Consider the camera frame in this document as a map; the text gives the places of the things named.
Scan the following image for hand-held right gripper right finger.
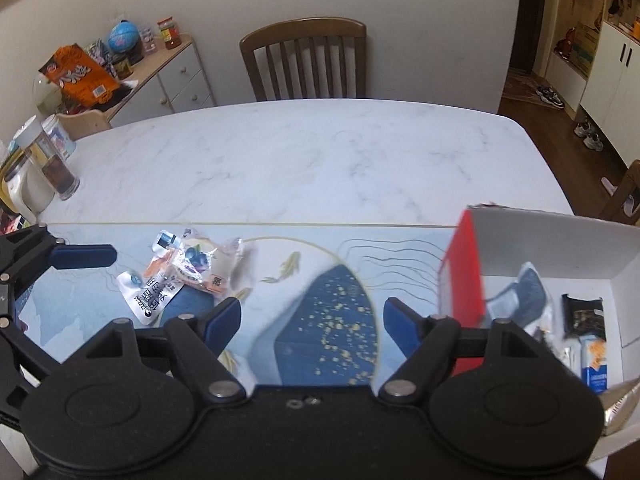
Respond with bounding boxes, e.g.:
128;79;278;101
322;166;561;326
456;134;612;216
377;297;551;404

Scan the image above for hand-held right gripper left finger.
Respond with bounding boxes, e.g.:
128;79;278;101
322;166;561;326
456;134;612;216
85;296;248;404

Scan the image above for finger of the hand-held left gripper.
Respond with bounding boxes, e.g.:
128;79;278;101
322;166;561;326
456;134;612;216
0;225;119;287
0;316;55;417

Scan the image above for clear bread packet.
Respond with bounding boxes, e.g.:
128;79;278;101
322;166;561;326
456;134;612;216
172;237;246;294

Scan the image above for white orange snack packet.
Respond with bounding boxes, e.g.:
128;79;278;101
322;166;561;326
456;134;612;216
116;252;186;325

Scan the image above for small blue black packet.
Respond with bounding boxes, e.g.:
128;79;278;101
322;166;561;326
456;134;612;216
150;230;181;251

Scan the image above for white grey tissue pack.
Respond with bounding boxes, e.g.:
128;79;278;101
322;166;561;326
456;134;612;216
484;261;556;332

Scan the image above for red cardboard box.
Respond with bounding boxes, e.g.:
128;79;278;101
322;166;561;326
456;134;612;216
437;203;640;464

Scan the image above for black snack packet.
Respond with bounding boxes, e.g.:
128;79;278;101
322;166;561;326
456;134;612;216
561;294;607;341

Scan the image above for blue cracker packet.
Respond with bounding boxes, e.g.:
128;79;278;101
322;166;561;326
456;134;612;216
577;337;612;394

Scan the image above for silver brown snack bag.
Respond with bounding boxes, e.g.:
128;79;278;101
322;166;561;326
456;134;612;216
597;380;640;437

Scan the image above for printed table mat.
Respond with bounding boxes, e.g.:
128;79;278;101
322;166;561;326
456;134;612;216
0;221;482;392

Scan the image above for white kettle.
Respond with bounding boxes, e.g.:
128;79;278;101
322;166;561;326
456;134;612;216
0;152;55;216

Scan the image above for clear tumbler with dark drink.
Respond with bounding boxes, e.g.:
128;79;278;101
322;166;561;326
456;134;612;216
14;116;81;202

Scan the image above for white blue tin can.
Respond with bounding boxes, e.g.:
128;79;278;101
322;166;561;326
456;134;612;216
42;115;79;161

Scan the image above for light wooden child chair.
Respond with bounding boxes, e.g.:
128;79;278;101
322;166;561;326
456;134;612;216
55;109;112;142

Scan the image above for orange snack bag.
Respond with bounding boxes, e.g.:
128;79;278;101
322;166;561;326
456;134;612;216
39;44;121;109

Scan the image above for dark tin jar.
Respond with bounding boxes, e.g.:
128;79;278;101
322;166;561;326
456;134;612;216
111;52;134;81

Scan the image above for small white drawer cabinet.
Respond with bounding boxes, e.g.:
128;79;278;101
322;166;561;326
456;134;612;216
107;34;217;129

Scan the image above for blue globe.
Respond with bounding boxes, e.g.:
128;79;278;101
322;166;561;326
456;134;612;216
109;20;140;55

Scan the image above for red lid jar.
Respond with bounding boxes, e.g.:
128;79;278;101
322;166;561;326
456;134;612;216
157;16;182;51

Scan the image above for pink slippers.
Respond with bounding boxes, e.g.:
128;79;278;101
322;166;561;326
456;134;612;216
600;176;640;219

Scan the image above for patterned door rug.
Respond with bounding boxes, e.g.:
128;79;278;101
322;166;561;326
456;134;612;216
502;72;546;106

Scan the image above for white sneakers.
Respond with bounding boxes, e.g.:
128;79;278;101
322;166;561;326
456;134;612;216
574;119;606;152

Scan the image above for dark sneakers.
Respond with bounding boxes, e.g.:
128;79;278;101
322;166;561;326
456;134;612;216
536;85;566;110

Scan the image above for white double-door cabinet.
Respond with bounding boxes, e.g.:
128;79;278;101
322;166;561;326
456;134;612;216
580;20;640;171

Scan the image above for open wooden shelf unit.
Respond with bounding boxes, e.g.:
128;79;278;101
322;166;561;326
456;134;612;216
545;0;609;106

